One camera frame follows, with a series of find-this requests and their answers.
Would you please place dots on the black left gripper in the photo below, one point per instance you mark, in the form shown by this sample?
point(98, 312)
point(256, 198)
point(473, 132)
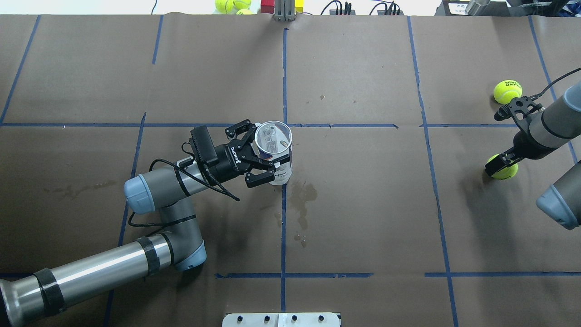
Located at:
point(225, 160)

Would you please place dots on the spare yellow tennis ball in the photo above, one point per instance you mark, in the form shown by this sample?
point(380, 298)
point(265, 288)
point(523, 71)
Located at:
point(224, 6)
point(242, 4)
point(244, 12)

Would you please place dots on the yellow toy block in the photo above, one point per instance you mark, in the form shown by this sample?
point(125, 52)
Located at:
point(299, 5)

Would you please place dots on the yellow Wilson tennis ball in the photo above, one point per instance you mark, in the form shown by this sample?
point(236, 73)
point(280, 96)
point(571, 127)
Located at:
point(505, 173)

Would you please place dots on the white pedestal column base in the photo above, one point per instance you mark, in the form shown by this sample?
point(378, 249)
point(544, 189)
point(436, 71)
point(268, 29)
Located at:
point(283, 319)

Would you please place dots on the red toy block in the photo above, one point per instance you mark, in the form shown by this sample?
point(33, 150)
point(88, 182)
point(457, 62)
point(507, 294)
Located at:
point(267, 6)

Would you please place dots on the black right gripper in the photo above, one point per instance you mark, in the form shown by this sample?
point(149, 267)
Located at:
point(522, 148)

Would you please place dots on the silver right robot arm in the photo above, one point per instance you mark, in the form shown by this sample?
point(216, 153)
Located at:
point(541, 131)

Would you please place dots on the white blue tennis ball can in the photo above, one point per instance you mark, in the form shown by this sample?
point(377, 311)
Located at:
point(273, 140)

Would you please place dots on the aluminium frame post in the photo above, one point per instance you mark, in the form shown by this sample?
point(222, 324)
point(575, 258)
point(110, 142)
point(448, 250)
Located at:
point(284, 10)

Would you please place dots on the yellow Roland Garros tennis ball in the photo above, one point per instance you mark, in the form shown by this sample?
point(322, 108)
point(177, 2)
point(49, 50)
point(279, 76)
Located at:
point(506, 90)

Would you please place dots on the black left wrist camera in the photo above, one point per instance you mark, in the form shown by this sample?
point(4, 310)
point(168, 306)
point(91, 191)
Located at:
point(201, 144)

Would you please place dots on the silver metal cylinder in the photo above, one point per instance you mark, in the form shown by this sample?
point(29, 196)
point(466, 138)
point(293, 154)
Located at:
point(477, 7)

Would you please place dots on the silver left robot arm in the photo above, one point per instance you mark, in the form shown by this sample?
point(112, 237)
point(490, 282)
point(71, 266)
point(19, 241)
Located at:
point(161, 201)

